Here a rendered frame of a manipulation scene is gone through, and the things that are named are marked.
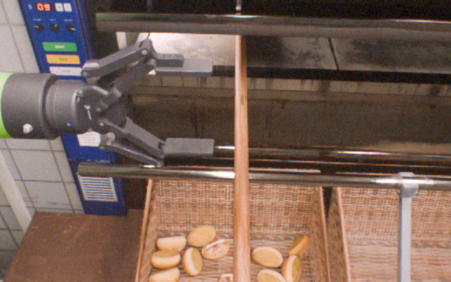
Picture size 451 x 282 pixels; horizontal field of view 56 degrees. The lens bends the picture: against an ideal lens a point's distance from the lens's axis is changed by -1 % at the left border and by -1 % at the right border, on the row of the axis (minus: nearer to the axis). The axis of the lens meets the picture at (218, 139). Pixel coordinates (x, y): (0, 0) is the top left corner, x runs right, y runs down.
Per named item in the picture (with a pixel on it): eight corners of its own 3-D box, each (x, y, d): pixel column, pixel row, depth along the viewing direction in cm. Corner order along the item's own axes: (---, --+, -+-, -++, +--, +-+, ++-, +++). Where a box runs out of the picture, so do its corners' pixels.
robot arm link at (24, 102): (12, 157, 58) (-11, 103, 52) (41, 105, 67) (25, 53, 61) (55, 158, 58) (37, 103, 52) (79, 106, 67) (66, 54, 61)
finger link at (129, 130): (101, 118, 58) (95, 124, 59) (167, 160, 62) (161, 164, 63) (107, 101, 61) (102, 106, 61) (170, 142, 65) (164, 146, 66)
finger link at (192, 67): (159, 63, 56) (158, 57, 55) (213, 63, 55) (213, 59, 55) (155, 75, 53) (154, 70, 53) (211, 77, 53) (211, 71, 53)
